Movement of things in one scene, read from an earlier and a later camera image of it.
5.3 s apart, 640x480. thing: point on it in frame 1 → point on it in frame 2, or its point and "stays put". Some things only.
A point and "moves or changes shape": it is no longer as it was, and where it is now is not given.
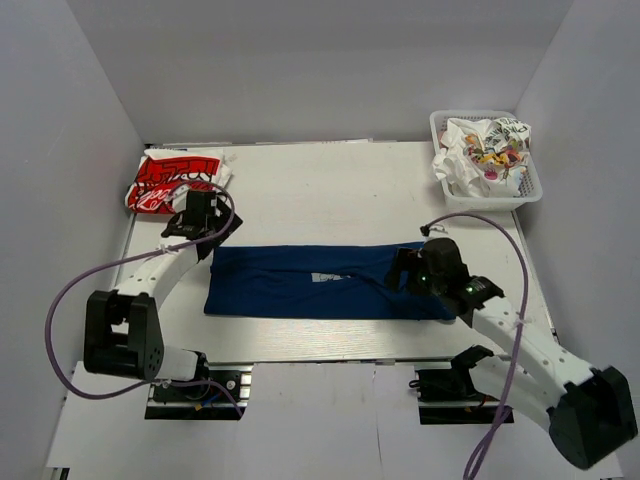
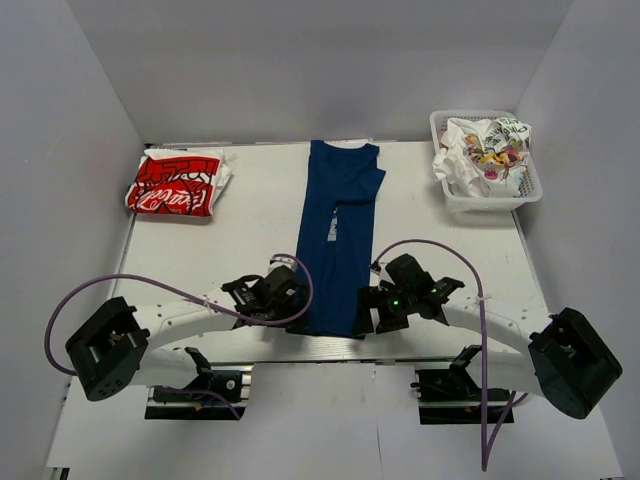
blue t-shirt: [324, 280] moves or changes shape
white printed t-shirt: [483, 157] stays put
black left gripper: [220, 236] → [296, 310]
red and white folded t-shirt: [163, 170] stays put
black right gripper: [400, 270] → [373, 310]
